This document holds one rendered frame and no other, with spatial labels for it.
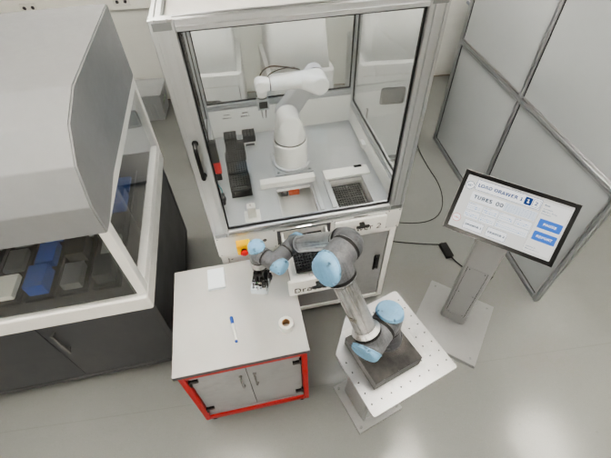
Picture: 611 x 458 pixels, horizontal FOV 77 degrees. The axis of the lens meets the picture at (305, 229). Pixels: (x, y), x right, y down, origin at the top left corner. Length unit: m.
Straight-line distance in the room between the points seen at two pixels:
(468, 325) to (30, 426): 2.81
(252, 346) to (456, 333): 1.50
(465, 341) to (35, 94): 2.62
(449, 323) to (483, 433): 0.68
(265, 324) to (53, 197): 1.03
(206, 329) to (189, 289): 0.26
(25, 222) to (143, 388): 1.48
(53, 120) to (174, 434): 1.82
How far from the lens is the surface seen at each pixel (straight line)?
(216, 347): 1.89
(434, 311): 2.87
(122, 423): 2.76
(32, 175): 1.55
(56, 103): 1.62
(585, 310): 3.39
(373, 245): 2.34
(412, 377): 1.83
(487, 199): 2.07
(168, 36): 1.44
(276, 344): 1.85
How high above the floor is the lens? 2.43
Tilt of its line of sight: 48 degrees down
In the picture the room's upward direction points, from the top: 2 degrees counter-clockwise
